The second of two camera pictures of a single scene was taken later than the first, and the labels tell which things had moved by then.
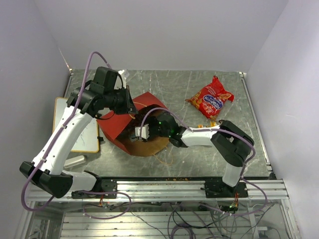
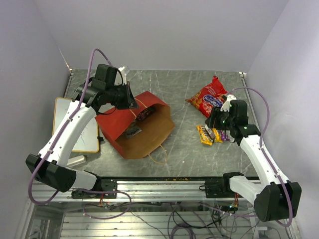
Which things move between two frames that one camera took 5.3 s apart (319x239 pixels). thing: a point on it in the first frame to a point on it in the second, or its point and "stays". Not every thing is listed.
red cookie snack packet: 210,100 stays
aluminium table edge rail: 243,76 stays
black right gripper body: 155,130 to 220,120
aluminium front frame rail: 176,190 stays
